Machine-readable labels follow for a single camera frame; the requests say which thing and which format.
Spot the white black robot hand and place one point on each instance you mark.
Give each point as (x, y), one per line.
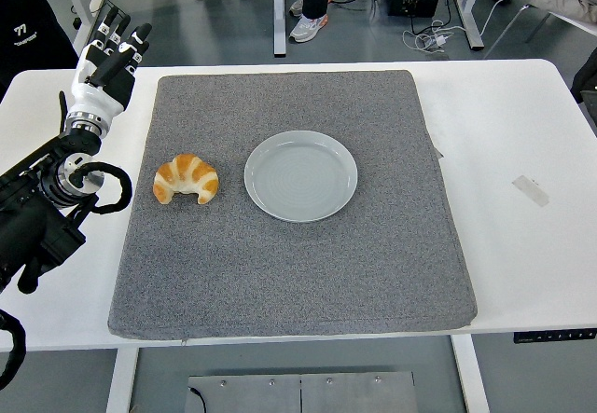
(93, 98)

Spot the golden croissant bread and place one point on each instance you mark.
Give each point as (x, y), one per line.
(186, 170)

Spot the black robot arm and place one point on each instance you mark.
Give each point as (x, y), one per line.
(28, 236)

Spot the grey round plate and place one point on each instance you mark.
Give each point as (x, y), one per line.
(301, 175)

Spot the grey metal plate with screws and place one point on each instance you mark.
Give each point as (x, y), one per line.
(252, 396)

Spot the small black plug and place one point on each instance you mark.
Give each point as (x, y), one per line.
(77, 23)

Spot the white power strip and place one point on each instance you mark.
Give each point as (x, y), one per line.
(97, 4)

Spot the person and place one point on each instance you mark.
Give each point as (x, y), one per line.
(28, 12)

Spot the person's foot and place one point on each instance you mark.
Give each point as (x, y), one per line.
(295, 7)
(308, 28)

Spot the grey fabric mat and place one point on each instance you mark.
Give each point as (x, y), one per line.
(280, 268)

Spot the white table leg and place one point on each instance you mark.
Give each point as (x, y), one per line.
(122, 380)
(468, 375)

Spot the grey chair legs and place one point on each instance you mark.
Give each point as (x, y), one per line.
(510, 28)

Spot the grey tape strip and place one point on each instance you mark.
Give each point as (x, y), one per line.
(529, 190)

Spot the black bag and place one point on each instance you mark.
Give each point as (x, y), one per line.
(587, 77)

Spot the black table control panel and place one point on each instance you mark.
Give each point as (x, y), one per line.
(550, 337)

